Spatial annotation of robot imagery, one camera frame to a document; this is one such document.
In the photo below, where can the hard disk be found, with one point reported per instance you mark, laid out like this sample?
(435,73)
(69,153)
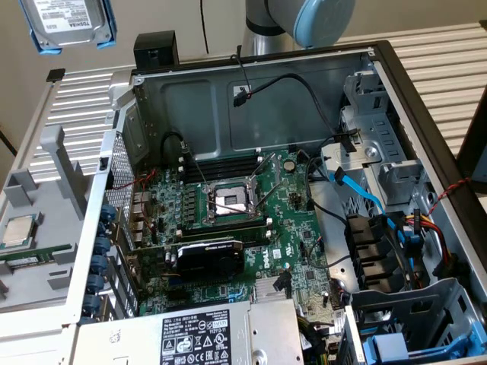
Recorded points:
(64,23)

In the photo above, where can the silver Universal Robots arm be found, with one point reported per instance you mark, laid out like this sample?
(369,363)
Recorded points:
(262,38)

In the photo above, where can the blue plastic disk carrier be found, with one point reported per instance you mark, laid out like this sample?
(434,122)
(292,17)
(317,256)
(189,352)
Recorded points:
(384,348)

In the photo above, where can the CPU socket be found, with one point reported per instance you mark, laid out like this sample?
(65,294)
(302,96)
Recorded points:
(228,199)

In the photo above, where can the metal socket cover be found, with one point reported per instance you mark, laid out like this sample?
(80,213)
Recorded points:
(274,167)

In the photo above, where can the round coin cell battery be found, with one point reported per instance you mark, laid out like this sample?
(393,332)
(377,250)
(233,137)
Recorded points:
(289,164)

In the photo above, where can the metal locking lever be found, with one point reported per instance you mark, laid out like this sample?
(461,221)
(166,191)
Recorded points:
(196,167)

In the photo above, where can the green motherboard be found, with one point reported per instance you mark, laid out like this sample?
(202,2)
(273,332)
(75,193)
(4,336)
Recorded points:
(296,220)

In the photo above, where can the black graphics card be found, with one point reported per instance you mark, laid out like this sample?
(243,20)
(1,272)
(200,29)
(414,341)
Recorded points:
(209,258)

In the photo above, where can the open black PC case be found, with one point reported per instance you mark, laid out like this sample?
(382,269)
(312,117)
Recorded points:
(182,114)

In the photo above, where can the silver finned heatsink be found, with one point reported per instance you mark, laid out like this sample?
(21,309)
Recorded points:
(266,289)

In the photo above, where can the blue expansion slot latch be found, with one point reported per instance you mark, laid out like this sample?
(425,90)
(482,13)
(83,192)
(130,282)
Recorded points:
(101,245)
(109,211)
(93,303)
(96,283)
(99,264)
(105,230)

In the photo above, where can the black box behind case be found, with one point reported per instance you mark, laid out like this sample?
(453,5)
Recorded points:
(156,45)

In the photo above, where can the grey power supply unit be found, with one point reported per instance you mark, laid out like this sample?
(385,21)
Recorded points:
(152,338)

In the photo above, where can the grey parts rack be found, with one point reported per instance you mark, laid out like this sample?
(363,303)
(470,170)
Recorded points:
(57,228)

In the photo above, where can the small black table clip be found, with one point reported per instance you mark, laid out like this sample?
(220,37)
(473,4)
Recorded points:
(56,75)

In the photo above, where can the green RAM stick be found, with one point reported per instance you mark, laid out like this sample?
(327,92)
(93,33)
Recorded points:
(26,258)

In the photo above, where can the silver CPU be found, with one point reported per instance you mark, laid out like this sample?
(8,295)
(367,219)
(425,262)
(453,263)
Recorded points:
(19,232)

